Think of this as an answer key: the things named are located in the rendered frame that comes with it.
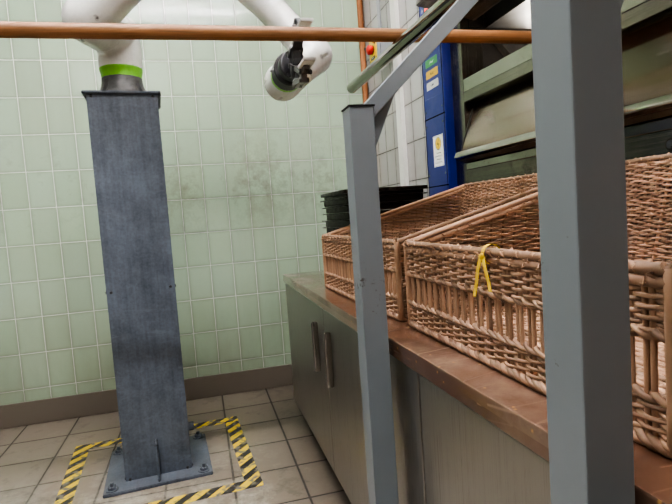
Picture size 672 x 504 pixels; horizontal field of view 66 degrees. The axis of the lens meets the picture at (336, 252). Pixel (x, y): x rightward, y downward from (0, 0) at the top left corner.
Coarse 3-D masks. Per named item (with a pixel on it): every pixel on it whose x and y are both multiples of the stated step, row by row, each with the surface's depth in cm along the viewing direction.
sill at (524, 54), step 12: (624, 0) 100; (636, 0) 98; (648, 0) 95; (624, 12) 101; (528, 48) 129; (504, 60) 139; (516, 60) 134; (528, 60) 130; (480, 72) 151; (492, 72) 145; (468, 84) 158
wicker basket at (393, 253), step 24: (456, 192) 157; (480, 192) 149; (504, 192) 138; (528, 192) 102; (384, 216) 151; (408, 216) 154; (432, 216) 156; (456, 216) 158; (336, 240) 130; (384, 240) 100; (336, 264) 136; (384, 264) 102; (336, 288) 137
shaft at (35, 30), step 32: (0, 32) 98; (32, 32) 100; (64, 32) 101; (96, 32) 102; (128, 32) 104; (160, 32) 105; (192, 32) 107; (224, 32) 109; (256, 32) 110; (288, 32) 112; (320, 32) 114; (352, 32) 116; (384, 32) 118; (480, 32) 124; (512, 32) 126
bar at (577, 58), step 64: (448, 0) 92; (576, 0) 32; (384, 64) 126; (576, 64) 33; (576, 128) 33; (576, 192) 33; (576, 256) 34; (384, 320) 82; (576, 320) 34; (384, 384) 82; (576, 384) 35; (384, 448) 83; (576, 448) 35
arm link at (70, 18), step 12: (72, 0) 140; (84, 0) 139; (96, 0) 139; (108, 0) 140; (120, 0) 141; (132, 0) 143; (72, 12) 139; (84, 12) 140; (96, 12) 140; (108, 12) 142; (120, 12) 143; (96, 48) 151; (108, 48) 152
